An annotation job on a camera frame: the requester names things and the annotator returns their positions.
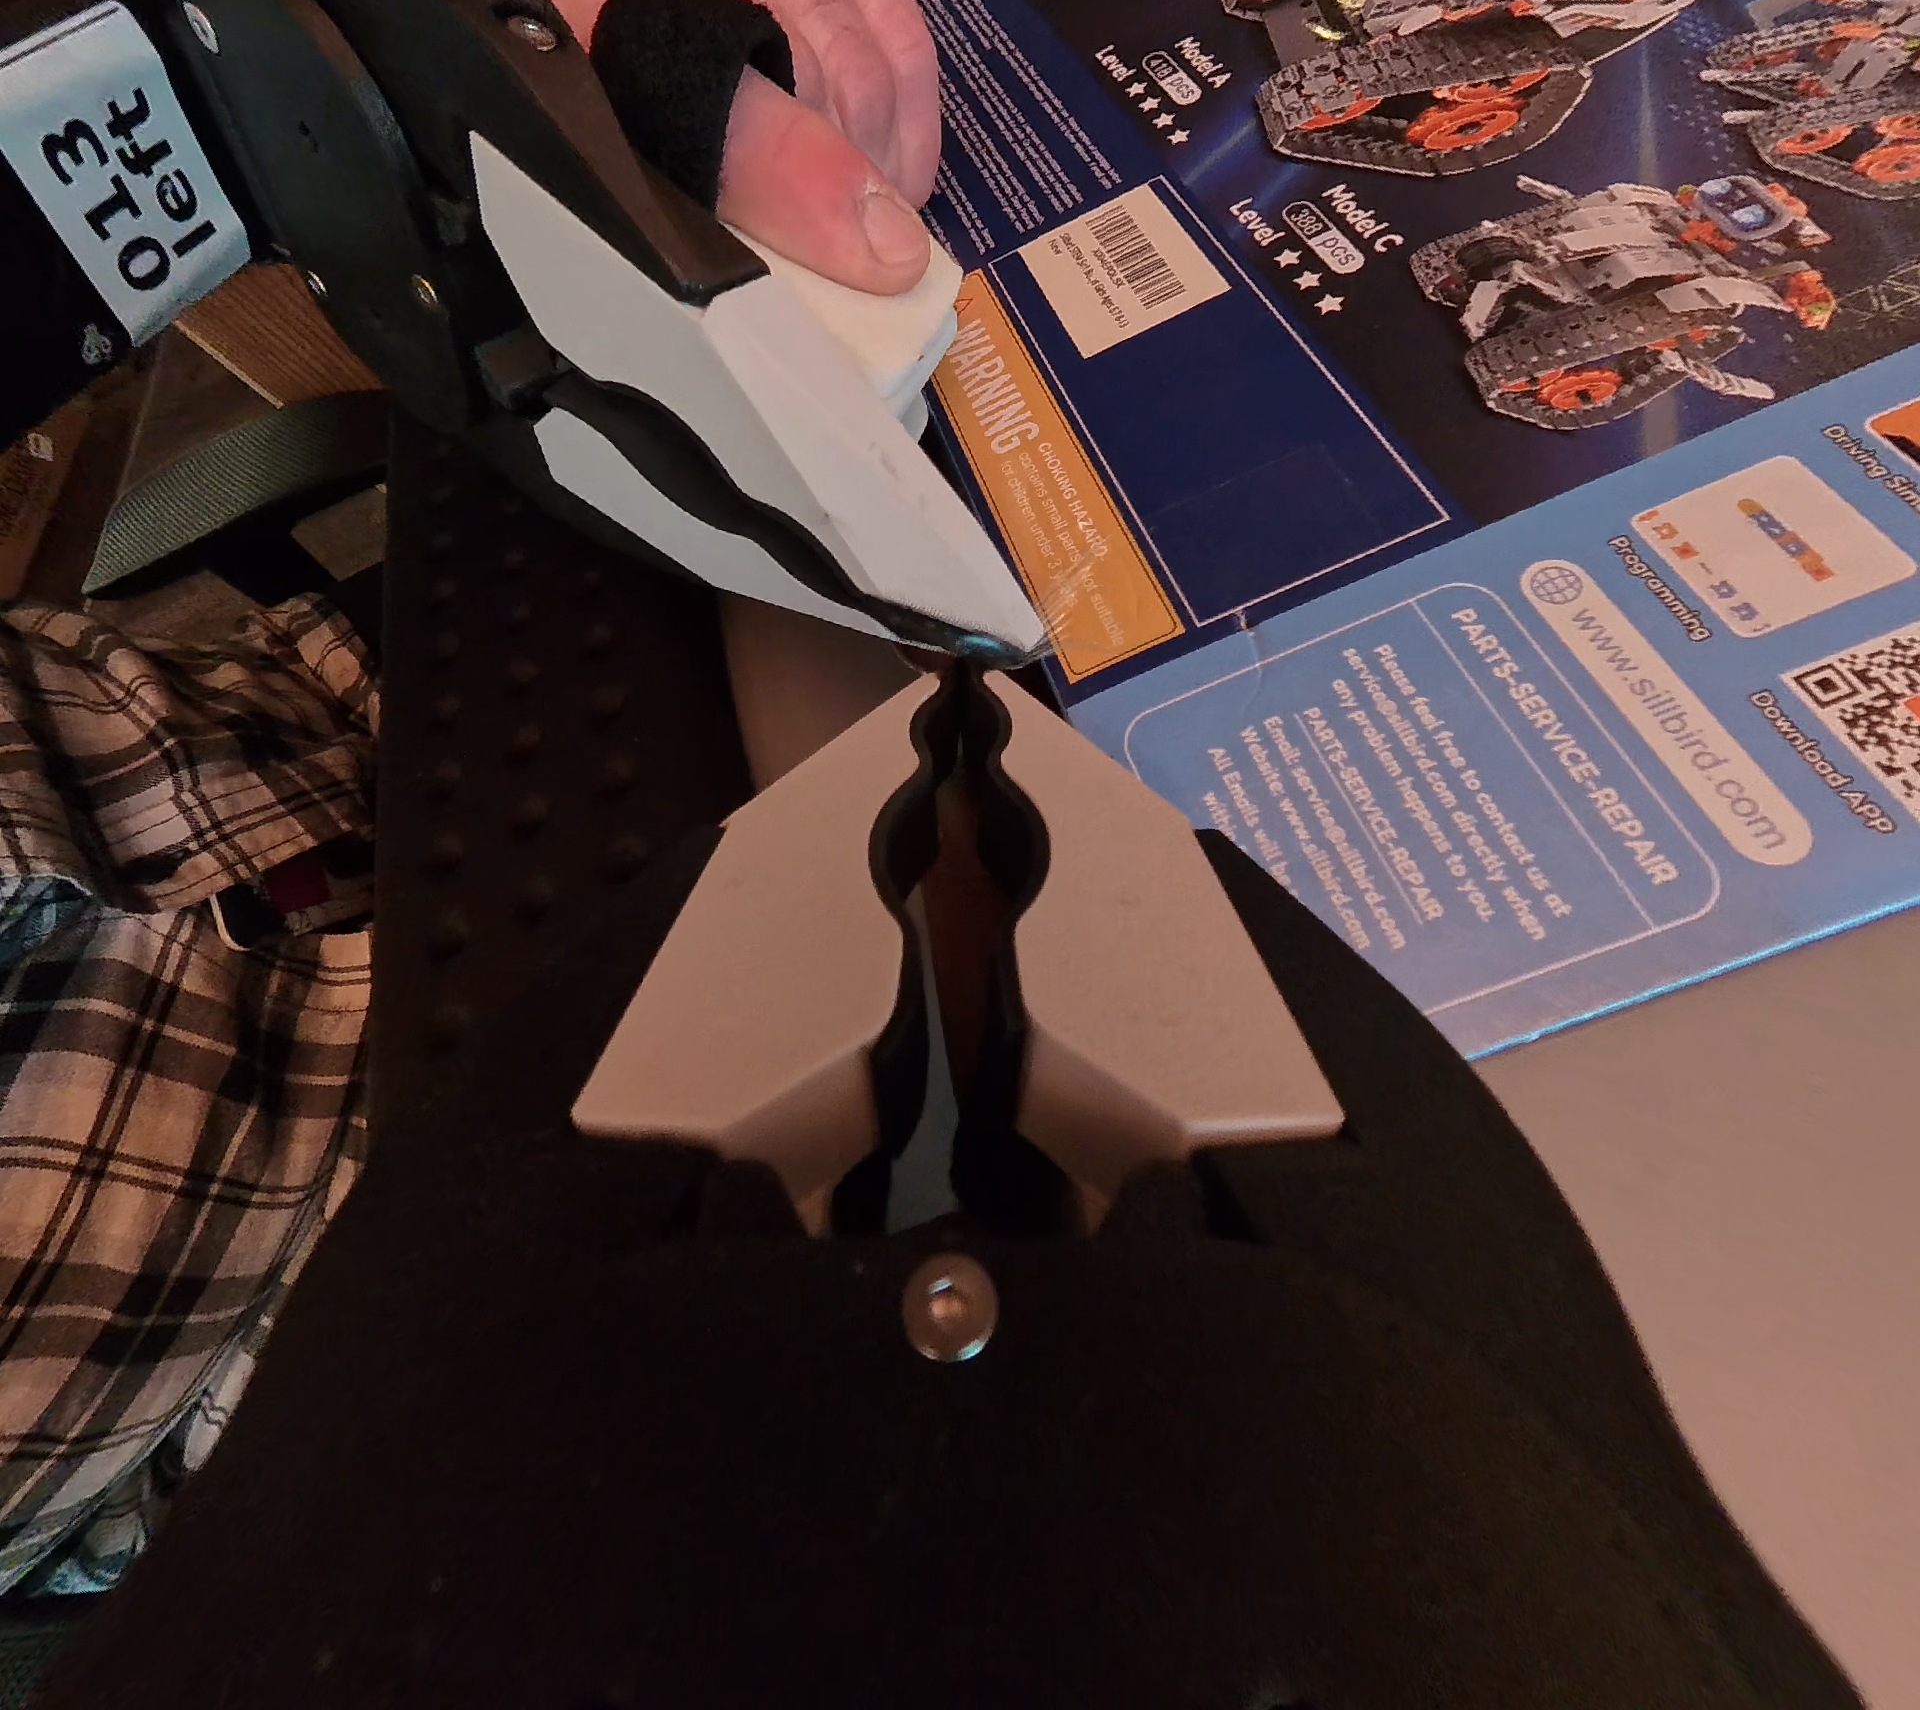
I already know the blue robot kit box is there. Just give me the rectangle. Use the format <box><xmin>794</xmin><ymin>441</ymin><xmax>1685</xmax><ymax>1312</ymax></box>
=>
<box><xmin>900</xmin><ymin>0</ymin><xmax>1920</xmax><ymax>1062</ymax></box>

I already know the person's plaid shirt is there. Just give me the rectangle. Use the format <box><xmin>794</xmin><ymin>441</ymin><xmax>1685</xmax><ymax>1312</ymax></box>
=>
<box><xmin>0</xmin><ymin>592</ymin><xmax>383</xmax><ymax>1599</ymax></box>

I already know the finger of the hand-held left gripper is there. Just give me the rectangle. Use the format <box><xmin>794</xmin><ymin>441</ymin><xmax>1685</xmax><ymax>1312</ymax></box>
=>
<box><xmin>471</xmin><ymin>133</ymin><xmax>1053</xmax><ymax>658</ymax></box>
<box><xmin>535</xmin><ymin>403</ymin><xmax>1041</xmax><ymax>671</ymax></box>

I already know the grey fabric strap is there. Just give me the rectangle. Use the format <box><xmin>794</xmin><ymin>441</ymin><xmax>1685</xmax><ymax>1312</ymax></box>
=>
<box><xmin>82</xmin><ymin>394</ymin><xmax>396</xmax><ymax>598</ymax></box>

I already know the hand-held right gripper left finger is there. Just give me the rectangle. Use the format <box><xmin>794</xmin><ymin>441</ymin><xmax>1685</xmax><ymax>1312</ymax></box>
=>
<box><xmin>573</xmin><ymin>668</ymin><xmax>966</xmax><ymax>1235</ymax></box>

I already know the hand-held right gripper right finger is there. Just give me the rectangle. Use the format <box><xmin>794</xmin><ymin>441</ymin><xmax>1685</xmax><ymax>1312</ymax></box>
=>
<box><xmin>967</xmin><ymin>668</ymin><xmax>1344</xmax><ymax>1235</ymax></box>

